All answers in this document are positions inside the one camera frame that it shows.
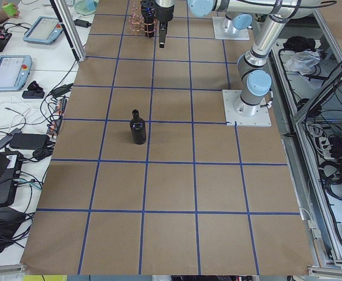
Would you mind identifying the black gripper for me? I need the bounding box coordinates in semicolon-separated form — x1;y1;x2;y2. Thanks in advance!
155;4;174;48

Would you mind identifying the dark glass wine bottle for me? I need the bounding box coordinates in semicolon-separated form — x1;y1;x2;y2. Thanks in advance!
130;109;146;145

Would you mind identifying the dark wine bottle in basket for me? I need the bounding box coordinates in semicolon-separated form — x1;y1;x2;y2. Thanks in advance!
140;0;156;38

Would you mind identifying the person hand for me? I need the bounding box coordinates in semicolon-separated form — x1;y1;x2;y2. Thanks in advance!
2;3;19;18

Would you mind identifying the black small power adapter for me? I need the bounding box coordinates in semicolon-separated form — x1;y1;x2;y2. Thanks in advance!
74;19;92;28

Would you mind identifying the blue teach pendant far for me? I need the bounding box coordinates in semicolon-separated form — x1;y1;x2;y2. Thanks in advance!
23;16;63;44

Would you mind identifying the blue teach pendant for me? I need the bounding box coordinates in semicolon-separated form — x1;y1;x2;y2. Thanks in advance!
23;16;63;44
0;55;32;92

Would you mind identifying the crumpled white cloth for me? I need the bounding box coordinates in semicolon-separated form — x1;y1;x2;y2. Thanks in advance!
285;50;320;75

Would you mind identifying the green block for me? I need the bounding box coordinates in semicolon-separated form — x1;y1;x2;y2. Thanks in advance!
2;3;17;17

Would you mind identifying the blue teach pendant near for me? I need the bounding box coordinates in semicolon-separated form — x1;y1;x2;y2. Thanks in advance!
0;55;32;92

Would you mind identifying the black power adapter brick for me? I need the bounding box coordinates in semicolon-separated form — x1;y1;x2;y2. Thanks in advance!
9;133;49;150

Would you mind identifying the copper wire wine basket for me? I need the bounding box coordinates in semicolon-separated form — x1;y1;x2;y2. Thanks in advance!
129;1;157;36

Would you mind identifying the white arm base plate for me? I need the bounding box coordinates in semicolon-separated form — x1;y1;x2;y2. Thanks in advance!
212;17;250;41
222;90;271;127

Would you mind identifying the aluminium frame post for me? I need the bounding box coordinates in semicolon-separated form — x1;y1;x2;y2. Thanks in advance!
50;0;86;63

